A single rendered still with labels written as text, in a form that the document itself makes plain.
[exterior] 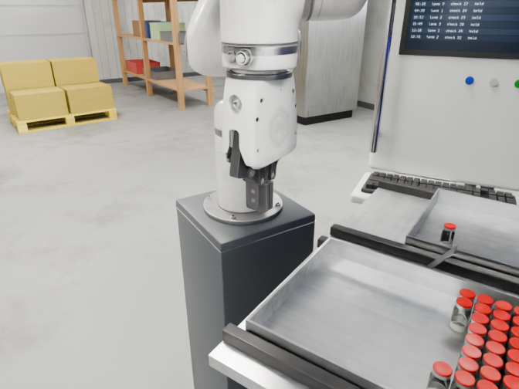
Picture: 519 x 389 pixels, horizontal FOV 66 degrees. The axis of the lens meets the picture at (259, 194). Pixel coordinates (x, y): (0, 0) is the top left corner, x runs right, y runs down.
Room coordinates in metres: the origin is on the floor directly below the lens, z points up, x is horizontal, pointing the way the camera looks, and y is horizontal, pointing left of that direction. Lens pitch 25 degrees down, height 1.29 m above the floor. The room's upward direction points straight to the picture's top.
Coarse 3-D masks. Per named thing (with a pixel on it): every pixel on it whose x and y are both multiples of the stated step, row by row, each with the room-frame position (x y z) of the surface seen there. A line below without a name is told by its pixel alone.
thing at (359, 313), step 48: (336, 240) 0.62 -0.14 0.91; (288, 288) 0.50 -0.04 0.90; (336, 288) 0.52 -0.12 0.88; (384, 288) 0.52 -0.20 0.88; (432, 288) 0.52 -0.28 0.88; (480, 288) 0.49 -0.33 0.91; (288, 336) 0.42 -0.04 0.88; (336, 336) 0.42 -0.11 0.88; (384, 336) 0.42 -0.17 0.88; (432, 336) 0.42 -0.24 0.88; (384, 384) 0.34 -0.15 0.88
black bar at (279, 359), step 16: (224, 336) 0.41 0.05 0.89; (240, 336) 0.40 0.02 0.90; (256, 336) 0.40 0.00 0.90; (256, 352) 0.38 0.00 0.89; (272, 352) 0.37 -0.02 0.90; (288, 352) 0.37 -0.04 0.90; (288, 368) 0.35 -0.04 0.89; (304, 368) 0.35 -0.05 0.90; (320, 368) 0.35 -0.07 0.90; (304, 384) 0.34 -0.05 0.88; (320, 384) 0.33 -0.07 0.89; (336, 384) 0.33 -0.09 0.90; (352, 384) 0.33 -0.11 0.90
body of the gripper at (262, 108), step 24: (288, 72) 0.46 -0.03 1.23; (240, 96) 0.43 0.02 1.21; (264, 96) 0.43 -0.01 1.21; (288, 96) 0.47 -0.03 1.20; (240, 120) 0.42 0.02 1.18; (264, 120) 0.43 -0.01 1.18; (288, 120) 0.47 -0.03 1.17; (240, 144) 0.42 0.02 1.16; (264, 144) 0.43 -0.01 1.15; (288, 144) 0.47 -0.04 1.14
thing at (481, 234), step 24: (456, 192) 0.82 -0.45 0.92; (432, 216) 0.77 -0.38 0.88; (456, 216) 0.77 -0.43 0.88; (480, 216) 0.77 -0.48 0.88; (504, 216) 0.76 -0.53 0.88; (408, 240) 0.63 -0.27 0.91; (432, 240) 0.67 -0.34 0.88; (456, 240) 0.67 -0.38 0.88; (480, 240) 0.67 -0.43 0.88; (504, 240) 0.67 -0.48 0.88; (480, 264) 0.56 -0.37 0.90; (504, 264) 0.54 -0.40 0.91
